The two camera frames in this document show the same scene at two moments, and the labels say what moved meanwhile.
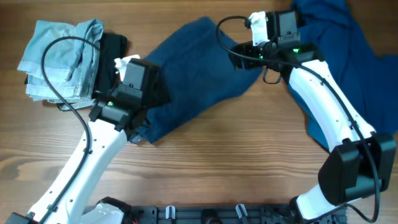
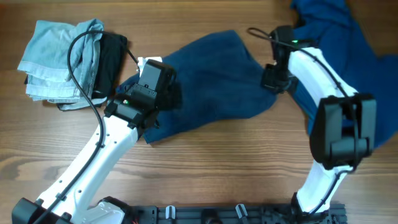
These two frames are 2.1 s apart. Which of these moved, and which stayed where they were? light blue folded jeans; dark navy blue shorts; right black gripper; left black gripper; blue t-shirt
Moved: dark navy blue shorts; right black gripper; left black gripper
Stayed: light blue folded jeans; blue t-shirt
